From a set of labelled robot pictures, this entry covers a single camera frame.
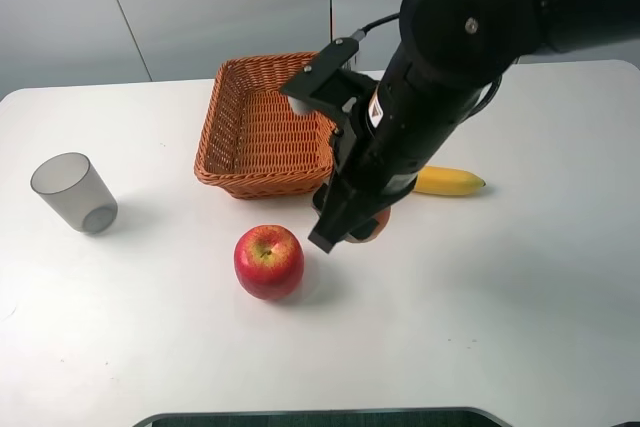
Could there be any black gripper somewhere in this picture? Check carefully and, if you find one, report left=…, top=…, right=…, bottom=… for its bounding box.
left=308, top=96, right=450, bottom=253

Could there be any orange round fruit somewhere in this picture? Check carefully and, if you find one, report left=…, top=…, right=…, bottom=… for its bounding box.
left=347, top=207, right=391, bottom=243

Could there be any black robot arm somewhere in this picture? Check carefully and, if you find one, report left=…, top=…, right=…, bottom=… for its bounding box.
left=304, top=0, right=639, bottom=251

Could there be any orange wicker basket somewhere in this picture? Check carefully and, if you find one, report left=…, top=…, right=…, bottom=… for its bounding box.
left=194, top=52, right=334, bottom=199

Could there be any red apple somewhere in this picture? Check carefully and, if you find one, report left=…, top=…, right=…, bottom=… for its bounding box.
left=234, top=225, right=305, bottom=301

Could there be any yellow banana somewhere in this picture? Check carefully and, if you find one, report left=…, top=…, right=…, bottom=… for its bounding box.
left=413, top=166, right=486, bottom=196

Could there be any grey translucent plastic cup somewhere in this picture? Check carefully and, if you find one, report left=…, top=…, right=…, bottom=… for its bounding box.
left=30, top=152, right=118, bottom=235

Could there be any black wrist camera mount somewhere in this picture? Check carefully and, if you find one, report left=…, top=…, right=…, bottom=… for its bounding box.
left=279, top=34, right=377, bottom=129

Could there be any black camera cable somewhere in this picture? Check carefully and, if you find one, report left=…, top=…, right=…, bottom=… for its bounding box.
left=349, top=12, right=402, bottom=42

